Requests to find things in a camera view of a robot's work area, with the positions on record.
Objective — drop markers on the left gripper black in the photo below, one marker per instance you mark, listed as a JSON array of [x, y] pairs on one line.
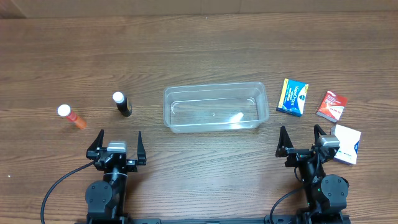
[[115, 158]]

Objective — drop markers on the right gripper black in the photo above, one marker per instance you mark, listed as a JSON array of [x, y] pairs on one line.
[[302, 154]]

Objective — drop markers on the blue yellow VapoDrops box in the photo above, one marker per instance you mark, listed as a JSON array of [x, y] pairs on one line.
[[292, 97]]

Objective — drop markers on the red medicine box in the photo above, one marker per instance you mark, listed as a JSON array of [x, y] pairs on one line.
[[332, 106]]

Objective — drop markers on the white blue medicine box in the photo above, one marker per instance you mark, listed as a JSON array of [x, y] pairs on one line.
[[349, 144]]

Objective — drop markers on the black bottle white cap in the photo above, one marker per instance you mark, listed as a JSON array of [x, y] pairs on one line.
[[122, 104]]

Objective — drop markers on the orange bottle white cap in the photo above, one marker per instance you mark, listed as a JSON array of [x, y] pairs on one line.
[[67, 112]]

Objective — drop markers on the clear plastic container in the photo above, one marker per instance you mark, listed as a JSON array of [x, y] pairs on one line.
[[215, 107]]

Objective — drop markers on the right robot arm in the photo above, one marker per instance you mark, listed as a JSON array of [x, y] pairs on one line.
[[326, 194]]

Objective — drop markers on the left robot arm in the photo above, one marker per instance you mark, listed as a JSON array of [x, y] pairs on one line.
[[106, 197]]

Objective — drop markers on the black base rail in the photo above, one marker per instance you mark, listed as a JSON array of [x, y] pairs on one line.
[[211, 221]]

